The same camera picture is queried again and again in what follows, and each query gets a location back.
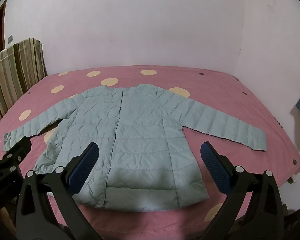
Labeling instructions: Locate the pink polka dot bed sheet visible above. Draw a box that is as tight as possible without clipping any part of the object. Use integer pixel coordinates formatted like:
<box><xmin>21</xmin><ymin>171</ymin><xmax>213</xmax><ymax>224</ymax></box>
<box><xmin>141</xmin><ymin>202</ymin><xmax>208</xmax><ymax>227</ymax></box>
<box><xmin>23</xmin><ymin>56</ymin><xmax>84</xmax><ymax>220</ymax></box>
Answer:
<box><xmin>0</xmin><ymin>65</ymin><xmax>300</xmax><ymax>240</ymax></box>

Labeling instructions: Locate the light blue puffer jacket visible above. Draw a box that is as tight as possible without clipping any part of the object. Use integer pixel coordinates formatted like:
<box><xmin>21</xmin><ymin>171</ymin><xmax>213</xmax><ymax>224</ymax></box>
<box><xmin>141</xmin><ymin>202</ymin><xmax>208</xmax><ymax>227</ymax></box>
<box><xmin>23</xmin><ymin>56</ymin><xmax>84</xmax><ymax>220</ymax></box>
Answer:
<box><xmin>2</xmin><ymin>84</ymin><xmax>268</xmax><ymax>212</ymax></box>

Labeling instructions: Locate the beige striped curtain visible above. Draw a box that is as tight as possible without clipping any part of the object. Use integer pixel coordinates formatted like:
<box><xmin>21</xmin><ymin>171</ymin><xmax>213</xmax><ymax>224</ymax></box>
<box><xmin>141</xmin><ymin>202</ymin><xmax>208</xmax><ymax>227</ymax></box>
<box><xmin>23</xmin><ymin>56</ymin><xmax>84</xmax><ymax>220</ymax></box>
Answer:
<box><xmin>13</xmin><ymin>38</ymin><xmax>47</xmax><ymax>94</ymax></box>

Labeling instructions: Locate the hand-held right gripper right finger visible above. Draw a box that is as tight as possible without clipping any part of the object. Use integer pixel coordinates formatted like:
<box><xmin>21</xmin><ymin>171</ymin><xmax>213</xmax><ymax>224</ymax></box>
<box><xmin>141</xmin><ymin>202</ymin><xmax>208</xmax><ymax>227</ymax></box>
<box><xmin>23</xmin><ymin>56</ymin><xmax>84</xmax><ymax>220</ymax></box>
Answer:
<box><xmin>201</xmin><ymin>141</ymin><xmax>287</xmax><ymax>240</ymax></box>

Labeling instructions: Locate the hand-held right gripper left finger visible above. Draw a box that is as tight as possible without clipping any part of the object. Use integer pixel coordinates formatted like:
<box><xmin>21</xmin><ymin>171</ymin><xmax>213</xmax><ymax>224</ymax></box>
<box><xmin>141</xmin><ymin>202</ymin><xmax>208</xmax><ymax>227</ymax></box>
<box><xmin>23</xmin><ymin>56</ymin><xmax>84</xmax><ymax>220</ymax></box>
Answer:
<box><xmin>15</xmin><ymin>142</ymin><xmax>101</xmax><ymax>240</ymax></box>

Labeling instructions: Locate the striped headboard cushion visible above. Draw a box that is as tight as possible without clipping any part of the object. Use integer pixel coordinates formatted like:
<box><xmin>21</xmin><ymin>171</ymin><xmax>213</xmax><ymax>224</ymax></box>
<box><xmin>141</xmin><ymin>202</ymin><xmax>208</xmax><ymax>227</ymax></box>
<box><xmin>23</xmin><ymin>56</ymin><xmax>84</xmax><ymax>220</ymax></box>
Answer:
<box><xmin>0</xmin><ymin>48</ymin><xmax>24</xmax><ymax>132</ymax></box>

